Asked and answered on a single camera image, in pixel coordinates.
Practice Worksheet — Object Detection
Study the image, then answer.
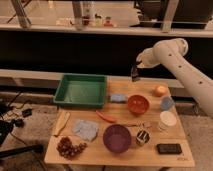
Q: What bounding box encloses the blue plastic cup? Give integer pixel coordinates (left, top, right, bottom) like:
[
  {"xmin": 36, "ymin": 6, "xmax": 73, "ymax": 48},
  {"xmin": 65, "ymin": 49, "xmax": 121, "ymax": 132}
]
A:
[{"xmin": 160, "ymin": 97, "xmax": 175, "ymax": 111}]

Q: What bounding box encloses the white paper cup stack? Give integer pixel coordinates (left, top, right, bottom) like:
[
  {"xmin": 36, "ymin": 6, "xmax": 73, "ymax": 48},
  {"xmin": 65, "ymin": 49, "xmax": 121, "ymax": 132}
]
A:
[{"xmin": 158, "ymin": 111, "xmax": 177, "ymax": 131}]

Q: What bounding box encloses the blue sponge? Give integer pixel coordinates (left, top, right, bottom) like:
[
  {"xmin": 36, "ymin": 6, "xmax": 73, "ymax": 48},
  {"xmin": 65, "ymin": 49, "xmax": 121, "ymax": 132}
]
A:
[{"xmin": 110, "ymin": 93, "xmax": 127, "ymax": 103}]

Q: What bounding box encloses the orange fruit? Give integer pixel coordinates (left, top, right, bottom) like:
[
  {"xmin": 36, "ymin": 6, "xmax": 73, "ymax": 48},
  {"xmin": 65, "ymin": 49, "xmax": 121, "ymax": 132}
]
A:
[{"xmin": 154, "ymin": 86, "xmax": 167, "ymax": 97}]

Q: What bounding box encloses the orange bowl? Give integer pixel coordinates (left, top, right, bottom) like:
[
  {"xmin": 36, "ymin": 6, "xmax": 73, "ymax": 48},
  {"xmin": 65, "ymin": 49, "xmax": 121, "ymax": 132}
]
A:
[{"xmin": 127, "ymin": 95, "xmax": 149, "ymax": 115}]

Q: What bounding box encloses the metal fork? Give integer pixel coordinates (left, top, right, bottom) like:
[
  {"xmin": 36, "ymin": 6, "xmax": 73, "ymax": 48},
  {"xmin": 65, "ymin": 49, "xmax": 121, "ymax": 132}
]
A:
[{"xmin": 122, "ymin": 122, "xmax": 151, "ymax": 129}]

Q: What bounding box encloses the green plastic tray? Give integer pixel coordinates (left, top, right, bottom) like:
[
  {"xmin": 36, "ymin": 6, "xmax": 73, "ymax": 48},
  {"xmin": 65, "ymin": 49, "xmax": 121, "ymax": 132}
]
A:
[{"xmin": 53, "ymin": 74, "xmax": 107, "ymax": 108}]

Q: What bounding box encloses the small metal can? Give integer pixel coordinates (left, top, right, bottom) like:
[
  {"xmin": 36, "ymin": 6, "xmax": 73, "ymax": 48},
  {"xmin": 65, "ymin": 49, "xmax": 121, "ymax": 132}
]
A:
[{"xmin": 136, "ymin": 130, "xmax": 150, "ymax": 146}]

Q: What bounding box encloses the purple bowl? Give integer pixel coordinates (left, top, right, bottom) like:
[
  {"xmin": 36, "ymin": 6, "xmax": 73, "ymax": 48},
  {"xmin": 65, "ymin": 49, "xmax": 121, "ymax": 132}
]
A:
[{"xmin": 103, "ymin": 124, "xmax": 132, "ymax": 154}]

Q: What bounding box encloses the blue cloth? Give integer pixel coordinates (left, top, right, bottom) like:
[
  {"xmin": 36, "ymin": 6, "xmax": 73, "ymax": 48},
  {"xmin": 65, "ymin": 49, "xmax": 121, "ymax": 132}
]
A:
[{"xmin": 72, "ymin": 119, "xmax": 99, "ymax": 141}]

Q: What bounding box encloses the black phone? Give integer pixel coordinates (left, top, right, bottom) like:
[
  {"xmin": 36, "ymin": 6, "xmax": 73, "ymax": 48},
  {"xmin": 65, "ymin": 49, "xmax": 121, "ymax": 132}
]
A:
[{"xmin": 157, "ymin": 144, "xmax": 182, "ymax": 154}]

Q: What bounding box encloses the wooden spatula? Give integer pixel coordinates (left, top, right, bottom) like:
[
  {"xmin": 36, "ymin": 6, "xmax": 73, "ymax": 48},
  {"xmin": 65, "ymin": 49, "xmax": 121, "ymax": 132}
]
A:
[{"xmin": 53, "ymin": 111, "xmax": 70, "ymax": 136}]

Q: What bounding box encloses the bunch of red grapes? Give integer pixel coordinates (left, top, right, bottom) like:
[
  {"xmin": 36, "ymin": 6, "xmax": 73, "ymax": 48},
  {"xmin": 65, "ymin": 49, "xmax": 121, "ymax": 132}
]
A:
[{"xmin": 57, "ymin": 137, "xmax": 87, "ymax": 160}]

